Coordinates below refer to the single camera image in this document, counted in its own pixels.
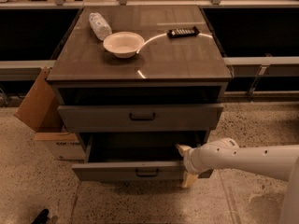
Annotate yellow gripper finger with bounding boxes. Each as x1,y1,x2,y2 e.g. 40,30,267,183
176,144,191,156
182,171,198,189

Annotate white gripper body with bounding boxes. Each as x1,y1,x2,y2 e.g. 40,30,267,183
183,147,211,175

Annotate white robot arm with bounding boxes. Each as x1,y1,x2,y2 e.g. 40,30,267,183
177,138,299,224

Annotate grey drawer cabinet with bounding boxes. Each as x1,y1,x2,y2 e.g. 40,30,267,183
46,5,234,183

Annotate clear plastic water bottle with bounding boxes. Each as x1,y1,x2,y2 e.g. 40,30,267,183
89,12,112,41

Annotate grey top drawer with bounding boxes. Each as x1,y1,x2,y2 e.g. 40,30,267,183
58,104,223,133

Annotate black object on floor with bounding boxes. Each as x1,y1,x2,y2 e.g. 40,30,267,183
31,209,50,224

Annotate white paper bowl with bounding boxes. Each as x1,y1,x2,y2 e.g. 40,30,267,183
103,32,145,59

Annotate open cardboard box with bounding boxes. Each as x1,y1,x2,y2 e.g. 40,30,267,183
15,67,85,161

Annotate metal railing frame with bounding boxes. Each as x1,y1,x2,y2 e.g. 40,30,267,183
0,0,299,99

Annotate grey drawer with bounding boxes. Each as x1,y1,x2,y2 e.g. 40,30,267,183
58,104,223,133
72,131,206,182

